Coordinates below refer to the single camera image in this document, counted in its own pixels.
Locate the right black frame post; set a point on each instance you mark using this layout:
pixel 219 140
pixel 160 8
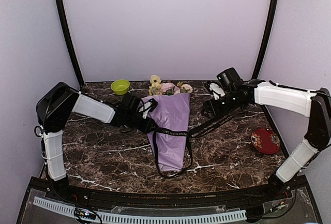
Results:
pixel 265 38

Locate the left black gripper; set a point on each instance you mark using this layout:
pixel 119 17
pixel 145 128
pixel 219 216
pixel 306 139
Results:
pixel 149 123

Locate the pink carnation stem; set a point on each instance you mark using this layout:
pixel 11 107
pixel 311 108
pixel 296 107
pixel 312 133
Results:
pixel 182 87

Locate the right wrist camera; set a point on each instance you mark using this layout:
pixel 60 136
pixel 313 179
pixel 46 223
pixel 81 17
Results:
pixel 215 90

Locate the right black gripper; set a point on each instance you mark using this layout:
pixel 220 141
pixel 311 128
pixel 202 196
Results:
pixel 211 110

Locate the green plastic bowl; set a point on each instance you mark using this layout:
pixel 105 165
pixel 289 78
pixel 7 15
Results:
pixel 120 87

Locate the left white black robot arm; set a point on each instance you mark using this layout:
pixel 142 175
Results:
pixel 54 109

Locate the white slotted cable duct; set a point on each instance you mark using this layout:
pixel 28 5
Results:
pixel 86 216

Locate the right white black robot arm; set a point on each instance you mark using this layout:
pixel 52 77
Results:
pixel 232 92

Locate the pale yellow flower stem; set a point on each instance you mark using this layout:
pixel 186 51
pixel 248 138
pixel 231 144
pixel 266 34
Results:
pixel 155 88

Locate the pink purple wrapping paper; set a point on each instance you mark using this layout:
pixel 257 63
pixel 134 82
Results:
pixel 168 141

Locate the red floral pouch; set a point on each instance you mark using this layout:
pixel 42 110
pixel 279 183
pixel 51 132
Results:
pixel 265 140

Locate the black frame post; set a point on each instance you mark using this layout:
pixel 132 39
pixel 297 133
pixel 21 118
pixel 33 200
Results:
pixel 68 41
pixel 265 38

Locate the black front rail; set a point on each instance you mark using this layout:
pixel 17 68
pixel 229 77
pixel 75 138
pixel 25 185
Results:
pixel 98 196

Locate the left black frame post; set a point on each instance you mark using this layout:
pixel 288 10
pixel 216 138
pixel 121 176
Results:
pixel 68 41

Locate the pink rose stem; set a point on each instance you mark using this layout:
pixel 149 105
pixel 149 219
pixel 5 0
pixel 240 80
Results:
pixel 168 88

